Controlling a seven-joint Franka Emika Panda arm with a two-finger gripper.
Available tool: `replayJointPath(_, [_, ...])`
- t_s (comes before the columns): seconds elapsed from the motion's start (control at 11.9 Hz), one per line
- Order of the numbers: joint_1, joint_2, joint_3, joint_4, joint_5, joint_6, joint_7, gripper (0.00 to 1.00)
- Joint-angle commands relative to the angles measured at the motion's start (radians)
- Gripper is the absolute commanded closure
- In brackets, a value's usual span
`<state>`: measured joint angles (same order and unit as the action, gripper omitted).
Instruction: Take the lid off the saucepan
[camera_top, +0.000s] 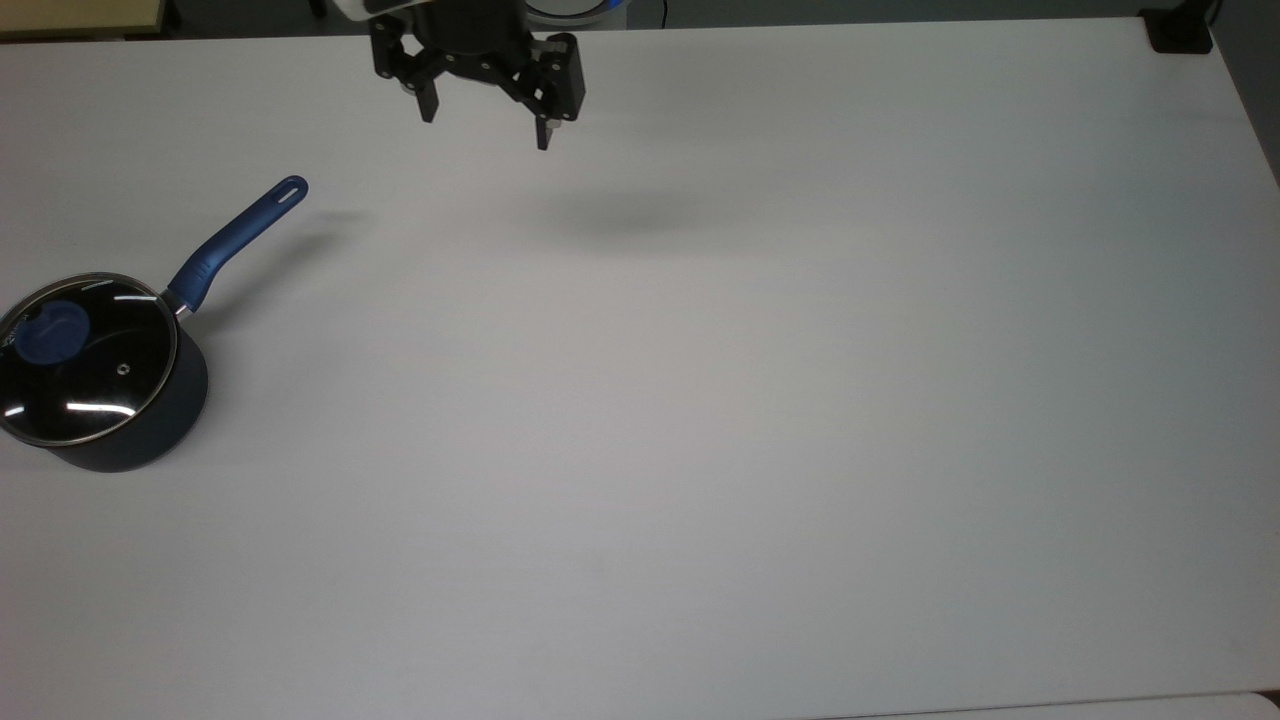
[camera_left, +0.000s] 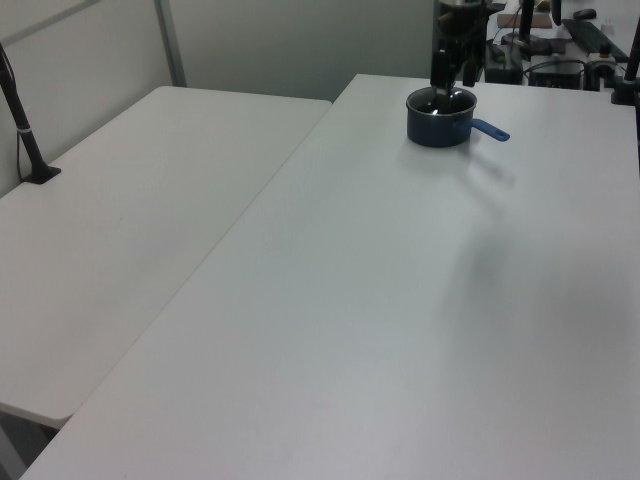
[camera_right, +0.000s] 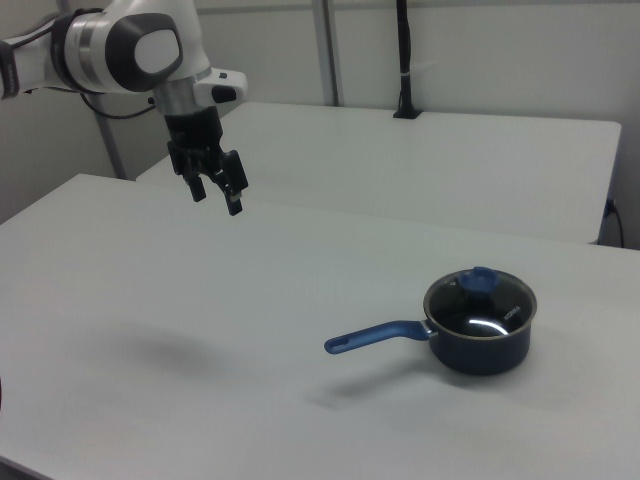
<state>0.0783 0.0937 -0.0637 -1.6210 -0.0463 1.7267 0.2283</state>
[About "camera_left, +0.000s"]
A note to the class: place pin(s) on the grey device box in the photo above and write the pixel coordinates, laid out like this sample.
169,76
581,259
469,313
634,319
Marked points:
557,74

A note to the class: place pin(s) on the black camera pole with base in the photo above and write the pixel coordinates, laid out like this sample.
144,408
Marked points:
25,142

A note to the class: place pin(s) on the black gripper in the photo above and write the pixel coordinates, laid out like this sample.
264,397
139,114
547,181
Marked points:
460,30

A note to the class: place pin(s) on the grey metal partition post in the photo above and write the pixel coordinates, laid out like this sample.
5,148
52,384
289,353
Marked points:
172,45

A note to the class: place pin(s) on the black electronics box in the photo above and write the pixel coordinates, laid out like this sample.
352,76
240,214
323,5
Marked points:
502,67

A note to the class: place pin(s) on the black keyboard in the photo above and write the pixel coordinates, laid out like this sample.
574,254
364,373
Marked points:
592,36

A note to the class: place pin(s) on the black camera pole with clamp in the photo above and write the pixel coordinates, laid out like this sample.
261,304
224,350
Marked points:
631,60

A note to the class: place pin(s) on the black monitor stand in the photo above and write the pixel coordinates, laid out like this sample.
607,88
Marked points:
525,27

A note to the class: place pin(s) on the brown board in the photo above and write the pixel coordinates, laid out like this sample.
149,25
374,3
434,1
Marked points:
539,20

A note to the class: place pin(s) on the black computer mouse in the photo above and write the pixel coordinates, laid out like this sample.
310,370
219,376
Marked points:
585,13

